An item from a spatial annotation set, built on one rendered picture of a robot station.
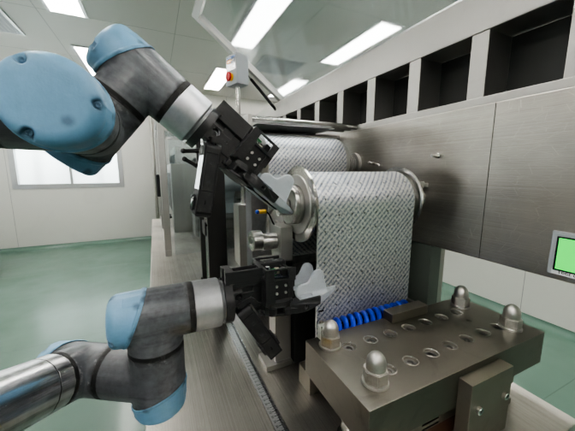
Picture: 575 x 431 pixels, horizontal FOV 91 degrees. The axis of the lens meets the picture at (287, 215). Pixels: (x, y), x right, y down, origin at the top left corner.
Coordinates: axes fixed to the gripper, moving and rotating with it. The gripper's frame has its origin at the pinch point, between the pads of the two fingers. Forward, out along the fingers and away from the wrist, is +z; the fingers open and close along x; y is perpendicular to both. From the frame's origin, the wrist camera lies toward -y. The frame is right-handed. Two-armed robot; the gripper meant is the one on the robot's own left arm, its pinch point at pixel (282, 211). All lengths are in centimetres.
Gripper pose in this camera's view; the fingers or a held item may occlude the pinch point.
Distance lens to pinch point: 51.8
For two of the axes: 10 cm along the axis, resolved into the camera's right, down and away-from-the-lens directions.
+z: 7.0, 5.8, 4.2
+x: -4.2, -1.4, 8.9
